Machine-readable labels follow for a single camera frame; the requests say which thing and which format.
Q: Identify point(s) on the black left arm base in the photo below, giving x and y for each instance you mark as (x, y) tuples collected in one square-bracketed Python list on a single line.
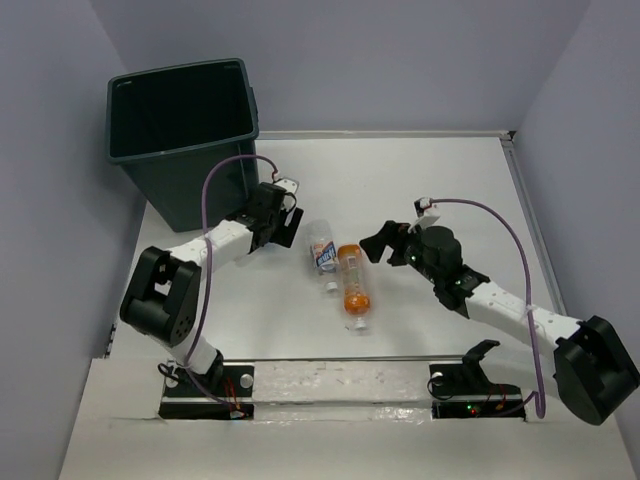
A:
[(231, 398)]

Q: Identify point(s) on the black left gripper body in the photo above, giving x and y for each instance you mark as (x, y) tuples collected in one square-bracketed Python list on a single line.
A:
[(272, 221)]

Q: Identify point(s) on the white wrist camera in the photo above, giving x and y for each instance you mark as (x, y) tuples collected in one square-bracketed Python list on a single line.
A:
[(291, 187), (427, 214)]

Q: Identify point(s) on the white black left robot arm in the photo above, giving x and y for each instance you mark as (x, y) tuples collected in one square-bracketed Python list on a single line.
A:
[(162, 298)]

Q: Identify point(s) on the clear bottle white blue label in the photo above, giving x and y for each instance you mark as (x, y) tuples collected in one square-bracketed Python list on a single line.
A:
[(323, 254)]

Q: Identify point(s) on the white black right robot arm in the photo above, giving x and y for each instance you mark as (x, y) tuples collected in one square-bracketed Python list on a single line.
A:
[(592, 369)]

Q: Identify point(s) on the large orange label bottle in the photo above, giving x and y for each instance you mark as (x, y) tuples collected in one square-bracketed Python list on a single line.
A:
[(356, 297)]

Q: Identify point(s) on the dark green plastic bin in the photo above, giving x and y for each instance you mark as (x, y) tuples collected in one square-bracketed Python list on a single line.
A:
[(185, 136)]

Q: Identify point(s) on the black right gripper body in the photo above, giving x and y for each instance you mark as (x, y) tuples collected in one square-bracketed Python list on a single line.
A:
[(413, 256)]

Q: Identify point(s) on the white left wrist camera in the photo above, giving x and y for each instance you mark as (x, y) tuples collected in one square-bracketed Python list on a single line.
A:
[(291, 187)]

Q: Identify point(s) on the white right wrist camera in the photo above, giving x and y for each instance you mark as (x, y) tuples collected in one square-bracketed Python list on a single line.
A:
[(427, 214)]

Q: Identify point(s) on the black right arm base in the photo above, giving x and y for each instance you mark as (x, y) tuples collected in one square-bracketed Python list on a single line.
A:
[(462, 390)]

